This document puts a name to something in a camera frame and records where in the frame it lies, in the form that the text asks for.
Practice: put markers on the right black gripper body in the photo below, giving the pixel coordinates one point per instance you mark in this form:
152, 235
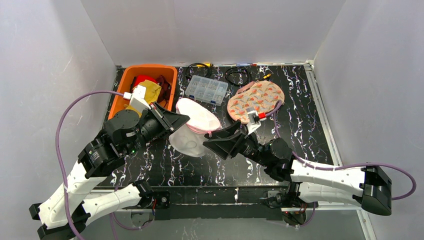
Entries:
237, 139

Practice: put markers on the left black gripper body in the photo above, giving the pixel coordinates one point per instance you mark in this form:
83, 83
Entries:
161, 117

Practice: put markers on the white mesh laundry bag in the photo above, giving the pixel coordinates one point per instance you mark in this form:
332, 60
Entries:
189, 138

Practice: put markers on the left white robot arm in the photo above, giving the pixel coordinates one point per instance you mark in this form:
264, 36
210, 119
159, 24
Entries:
69, 210

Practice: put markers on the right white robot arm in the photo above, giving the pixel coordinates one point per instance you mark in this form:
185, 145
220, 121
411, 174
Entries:
366, 186

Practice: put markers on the dark maroon bra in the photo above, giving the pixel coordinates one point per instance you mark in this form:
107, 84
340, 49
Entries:
165, 91

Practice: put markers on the yellow bra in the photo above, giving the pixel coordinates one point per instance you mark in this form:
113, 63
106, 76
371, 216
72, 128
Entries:
152, 92

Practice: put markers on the red garment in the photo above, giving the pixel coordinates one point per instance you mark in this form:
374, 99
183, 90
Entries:
139, 79

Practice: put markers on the orange plastic bin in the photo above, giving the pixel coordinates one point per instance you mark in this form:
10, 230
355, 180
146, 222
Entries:
124, 78

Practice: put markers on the clear plastic screw box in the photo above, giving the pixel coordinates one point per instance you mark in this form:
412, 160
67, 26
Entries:
206, 90

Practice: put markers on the floral pink fabric pouch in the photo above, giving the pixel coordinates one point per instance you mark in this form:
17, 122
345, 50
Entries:
262, 96

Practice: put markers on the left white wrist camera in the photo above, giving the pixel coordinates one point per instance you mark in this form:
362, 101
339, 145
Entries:
137, 100

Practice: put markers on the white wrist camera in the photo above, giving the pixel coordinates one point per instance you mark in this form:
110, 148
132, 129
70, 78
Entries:
137, 100
254, 119

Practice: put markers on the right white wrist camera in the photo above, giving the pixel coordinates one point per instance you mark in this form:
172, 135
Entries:
254, 119

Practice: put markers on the aluminium right rail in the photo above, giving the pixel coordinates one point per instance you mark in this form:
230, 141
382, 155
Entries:
364, 219

